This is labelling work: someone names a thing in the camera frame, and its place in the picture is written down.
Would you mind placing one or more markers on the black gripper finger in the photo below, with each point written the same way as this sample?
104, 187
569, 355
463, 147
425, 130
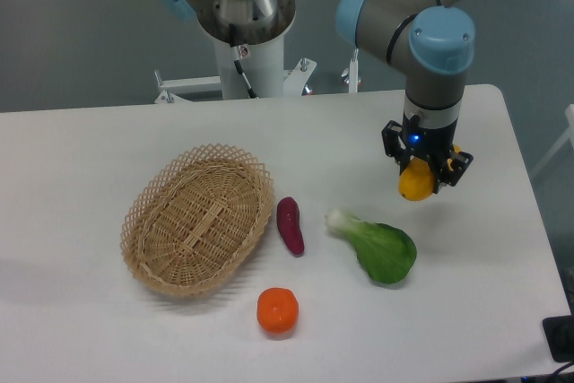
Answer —
393, 143
449, 168

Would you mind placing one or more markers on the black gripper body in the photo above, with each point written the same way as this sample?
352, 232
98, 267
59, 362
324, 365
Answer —
428, 134

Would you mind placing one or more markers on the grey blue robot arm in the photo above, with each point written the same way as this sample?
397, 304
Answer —
430, 42

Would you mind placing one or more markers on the green bok choy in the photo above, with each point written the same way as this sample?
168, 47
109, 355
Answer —
387, 254

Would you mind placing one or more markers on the purple sweet potato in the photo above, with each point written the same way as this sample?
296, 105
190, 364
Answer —
288, 225

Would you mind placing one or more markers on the black device at edge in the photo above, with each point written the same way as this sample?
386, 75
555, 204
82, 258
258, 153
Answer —
558, 332

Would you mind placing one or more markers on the orange tangerine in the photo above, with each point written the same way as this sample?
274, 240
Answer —
277, 310

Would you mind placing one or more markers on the woven wicker basket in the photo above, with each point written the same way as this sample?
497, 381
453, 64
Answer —
198, 220

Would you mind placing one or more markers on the white frame at right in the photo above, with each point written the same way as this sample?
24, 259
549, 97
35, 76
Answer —
565, 138

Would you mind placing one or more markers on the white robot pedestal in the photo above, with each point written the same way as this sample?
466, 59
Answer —
248, 41

